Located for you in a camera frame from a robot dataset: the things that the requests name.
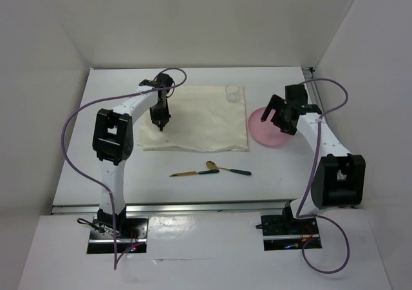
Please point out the gold knife green handle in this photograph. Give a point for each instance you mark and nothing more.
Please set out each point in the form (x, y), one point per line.
(193, 173)

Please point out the aluminium front rail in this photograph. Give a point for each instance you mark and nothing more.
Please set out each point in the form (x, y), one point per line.
(196, 207)

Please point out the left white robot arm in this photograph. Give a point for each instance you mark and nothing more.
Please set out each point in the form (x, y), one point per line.
(113, 142)

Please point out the clear drinking glass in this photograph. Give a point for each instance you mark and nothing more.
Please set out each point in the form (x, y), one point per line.
(232, 93)

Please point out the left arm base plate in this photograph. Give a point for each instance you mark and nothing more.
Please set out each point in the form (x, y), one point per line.
(131, 238)

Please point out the gold spoon green handle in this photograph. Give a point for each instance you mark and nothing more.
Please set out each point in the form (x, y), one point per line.
(212, 165)

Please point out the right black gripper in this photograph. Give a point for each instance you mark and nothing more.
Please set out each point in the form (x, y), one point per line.
(275, 103)

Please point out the cream cloth napkin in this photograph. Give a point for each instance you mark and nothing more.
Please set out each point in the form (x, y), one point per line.
(202, 120)

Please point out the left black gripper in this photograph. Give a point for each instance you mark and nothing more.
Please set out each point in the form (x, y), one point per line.
(164, 116)

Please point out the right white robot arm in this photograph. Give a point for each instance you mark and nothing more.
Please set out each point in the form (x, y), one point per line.
(337, 175)

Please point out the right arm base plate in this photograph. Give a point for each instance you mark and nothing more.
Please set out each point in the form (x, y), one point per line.
(280, 234)

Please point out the aluminium rail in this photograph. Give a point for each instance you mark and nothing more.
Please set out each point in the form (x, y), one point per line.
(196, 207)
(313, 87)

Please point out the pink plate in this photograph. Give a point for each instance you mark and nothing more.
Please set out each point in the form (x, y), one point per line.
(265, 133)

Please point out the aluminium right side rail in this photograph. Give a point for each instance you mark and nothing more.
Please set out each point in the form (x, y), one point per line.
(313, 87)

